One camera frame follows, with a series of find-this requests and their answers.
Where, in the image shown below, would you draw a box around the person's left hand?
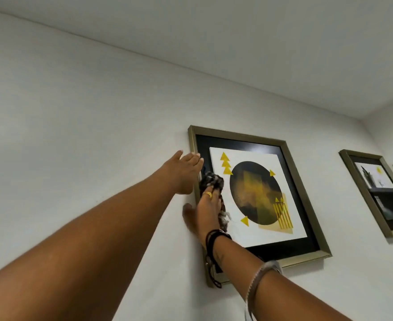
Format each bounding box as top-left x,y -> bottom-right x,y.
159,150 -> 204,195

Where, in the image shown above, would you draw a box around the person's right hand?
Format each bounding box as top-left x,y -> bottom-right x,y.
182,184 -> 223,245

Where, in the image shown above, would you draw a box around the brown checkered cleaning cloth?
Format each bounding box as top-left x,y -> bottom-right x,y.
199,171 -> 232,233

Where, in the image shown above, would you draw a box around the large gold framed abstract picture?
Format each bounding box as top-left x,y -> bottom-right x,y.
188,125 -> 333,288

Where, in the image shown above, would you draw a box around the person's right forearm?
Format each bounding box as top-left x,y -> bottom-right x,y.
212,233 -> 351,321

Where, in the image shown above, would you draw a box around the person's left forearm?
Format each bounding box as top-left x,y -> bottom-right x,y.
0,171 -> 181,321

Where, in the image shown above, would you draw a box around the small gold framed picture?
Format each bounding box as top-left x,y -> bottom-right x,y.
339,149 -> 393,238

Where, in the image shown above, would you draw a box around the black thread wrist bracelets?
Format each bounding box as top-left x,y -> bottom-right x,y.
204,228 -> 233,289

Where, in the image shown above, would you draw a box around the silver bangle bracelet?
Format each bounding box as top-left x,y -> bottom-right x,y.
244,260 -> 284,321

